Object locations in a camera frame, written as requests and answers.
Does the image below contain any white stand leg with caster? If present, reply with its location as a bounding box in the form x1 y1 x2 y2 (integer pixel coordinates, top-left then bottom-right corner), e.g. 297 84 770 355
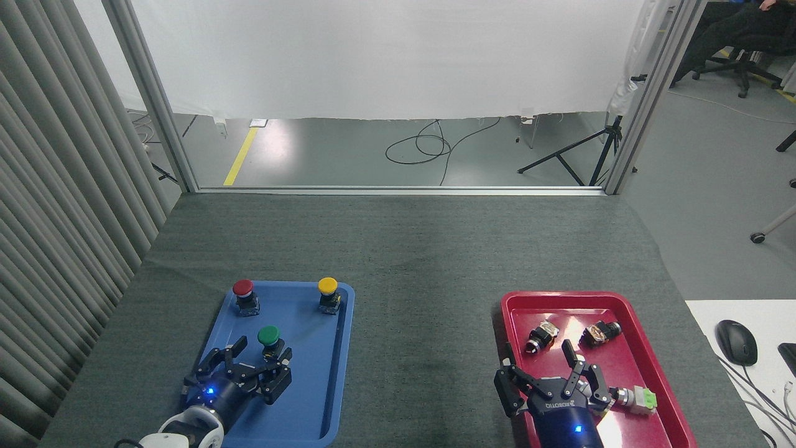
749 205 796 245

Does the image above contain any black tripod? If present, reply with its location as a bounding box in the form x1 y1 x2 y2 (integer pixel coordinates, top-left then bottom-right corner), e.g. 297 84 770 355
517 115 624 187

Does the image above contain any black knob selector switch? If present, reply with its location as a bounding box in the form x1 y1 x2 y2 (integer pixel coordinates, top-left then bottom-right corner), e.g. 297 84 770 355
525 320 559 355

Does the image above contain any blue plastic tray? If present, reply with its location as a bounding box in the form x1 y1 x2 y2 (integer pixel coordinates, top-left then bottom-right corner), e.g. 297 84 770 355
198 281 356 448

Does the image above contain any white hanging cloth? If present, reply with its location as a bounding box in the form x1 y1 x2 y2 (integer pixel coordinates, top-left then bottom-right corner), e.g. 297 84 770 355
609 0 667 116

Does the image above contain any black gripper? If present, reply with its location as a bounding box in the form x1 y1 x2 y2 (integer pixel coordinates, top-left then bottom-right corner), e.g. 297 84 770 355
183 337 293 430
496 340 613 448

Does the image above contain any white desk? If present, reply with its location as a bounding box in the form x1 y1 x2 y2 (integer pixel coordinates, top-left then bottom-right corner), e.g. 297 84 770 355
685 300 796 448

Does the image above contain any yellow push button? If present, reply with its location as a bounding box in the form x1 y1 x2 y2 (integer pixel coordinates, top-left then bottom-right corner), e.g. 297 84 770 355
318 277 342 315

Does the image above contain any white backdrop sheet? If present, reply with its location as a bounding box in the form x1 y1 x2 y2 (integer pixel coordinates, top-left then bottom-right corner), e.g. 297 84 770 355
75 0 647 122

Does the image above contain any green push button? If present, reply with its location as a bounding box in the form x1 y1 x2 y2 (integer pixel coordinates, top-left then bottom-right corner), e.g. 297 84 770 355
257 325 287 363

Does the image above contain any black mouse cable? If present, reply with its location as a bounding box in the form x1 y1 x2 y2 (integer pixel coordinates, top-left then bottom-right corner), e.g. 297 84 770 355
715 355 796 430

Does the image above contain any yellow floor tape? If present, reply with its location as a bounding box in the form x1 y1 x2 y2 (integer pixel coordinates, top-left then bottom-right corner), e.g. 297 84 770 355
223 126 259 187

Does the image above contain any black floor cable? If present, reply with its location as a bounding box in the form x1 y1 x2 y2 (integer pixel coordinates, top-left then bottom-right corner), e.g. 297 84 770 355
384 117 502 186

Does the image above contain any person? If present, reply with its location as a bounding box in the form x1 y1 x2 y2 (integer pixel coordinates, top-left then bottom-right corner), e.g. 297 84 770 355
670 0 796 85

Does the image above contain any red push button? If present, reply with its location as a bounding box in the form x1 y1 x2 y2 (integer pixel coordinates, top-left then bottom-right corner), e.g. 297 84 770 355
233 279 261 317

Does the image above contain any black office chair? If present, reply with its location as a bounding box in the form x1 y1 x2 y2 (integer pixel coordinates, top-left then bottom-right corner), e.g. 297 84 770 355
692 47 784 98

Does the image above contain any grey pleated curtain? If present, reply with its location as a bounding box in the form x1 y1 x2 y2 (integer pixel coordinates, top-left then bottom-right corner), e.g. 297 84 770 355
0 0 178 448

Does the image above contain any green and white switch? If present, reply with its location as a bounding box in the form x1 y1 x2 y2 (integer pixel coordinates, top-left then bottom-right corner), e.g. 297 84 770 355
609 386 658 418

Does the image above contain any black and brass switch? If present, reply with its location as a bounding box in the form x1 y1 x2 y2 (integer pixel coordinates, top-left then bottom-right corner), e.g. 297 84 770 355
580 320 622 348

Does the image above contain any red plastic tray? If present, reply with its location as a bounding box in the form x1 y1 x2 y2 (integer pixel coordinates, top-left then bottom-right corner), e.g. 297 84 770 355
501 291 698 448

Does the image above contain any silver frame post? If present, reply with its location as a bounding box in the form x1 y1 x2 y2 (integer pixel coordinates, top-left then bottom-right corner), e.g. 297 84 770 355
103 0 200 194
603 0 710 195

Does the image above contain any black computer mouse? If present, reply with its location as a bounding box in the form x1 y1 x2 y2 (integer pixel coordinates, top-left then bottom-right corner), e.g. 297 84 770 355
715 319 759 366

